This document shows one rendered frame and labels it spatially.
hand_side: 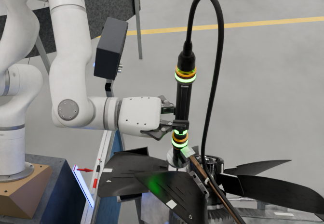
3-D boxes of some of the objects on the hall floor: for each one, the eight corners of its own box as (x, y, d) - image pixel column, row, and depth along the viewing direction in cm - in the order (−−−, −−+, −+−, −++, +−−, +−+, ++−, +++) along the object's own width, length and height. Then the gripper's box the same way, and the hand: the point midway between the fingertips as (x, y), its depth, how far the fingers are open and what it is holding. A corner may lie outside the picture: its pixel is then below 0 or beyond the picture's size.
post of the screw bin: (146, 241, 191) (139, 191, 130) (142, 241, 191) (133, 192, 130) (146, 236, 193) (138, 185, 132) (141, 236, 193) (132, 186, 132)
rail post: (129, 182, 219) (117, 121, 160) (124, 181, 219) (110, 121, 160) (130, 177, 221) (118, 116, 162) (125, 177, 222) (112, 115, 163)
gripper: (107, 132, 63) (190, 137, 62) (120, 80, 73) (190, 84, 72) (112, 150, 68) (187, 155, 67) (123, 99, 79) (188, 102, 78)
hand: (181, 117), depth 70 cm, fingers closed on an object, 4 cm apart
